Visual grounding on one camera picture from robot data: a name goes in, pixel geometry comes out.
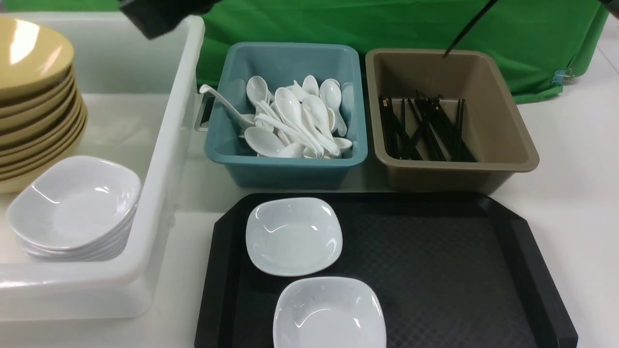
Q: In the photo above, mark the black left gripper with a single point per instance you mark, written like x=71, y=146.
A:
x=154, y=18

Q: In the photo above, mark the white square dish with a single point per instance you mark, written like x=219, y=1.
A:
x=293, y=237
x=329, y=312

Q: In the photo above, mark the black chopsticks gold band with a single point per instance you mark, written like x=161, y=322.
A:
x=476, y=18

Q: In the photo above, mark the stack of yellow noodle bowls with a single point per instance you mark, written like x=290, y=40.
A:
x=42, y=113

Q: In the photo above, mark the white translucent plastic tub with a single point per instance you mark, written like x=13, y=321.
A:
x=142, y=101

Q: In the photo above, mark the teal plastic bin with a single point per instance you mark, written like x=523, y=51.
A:
x=280, y=64

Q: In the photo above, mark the white ladle spoon on rim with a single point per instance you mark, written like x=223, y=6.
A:
x=244, y=121

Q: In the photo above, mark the pile of white soup spoons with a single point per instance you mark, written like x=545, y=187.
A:
x=307, y=121

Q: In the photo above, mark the stack of white square dishes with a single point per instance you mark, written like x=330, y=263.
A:
x=80, y=210

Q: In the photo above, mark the pile of black chopsticks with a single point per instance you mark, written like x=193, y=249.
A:
x=422, y=129

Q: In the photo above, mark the brown plastic bin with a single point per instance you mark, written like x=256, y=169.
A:
x=494, y=129

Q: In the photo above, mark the black plastic serving tray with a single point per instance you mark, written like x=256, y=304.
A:
x=451, y=270

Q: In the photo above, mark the green cloth backdrop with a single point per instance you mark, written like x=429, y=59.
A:
x=530, y=40

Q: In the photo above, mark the blue binder clip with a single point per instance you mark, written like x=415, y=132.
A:
x=562, y=77

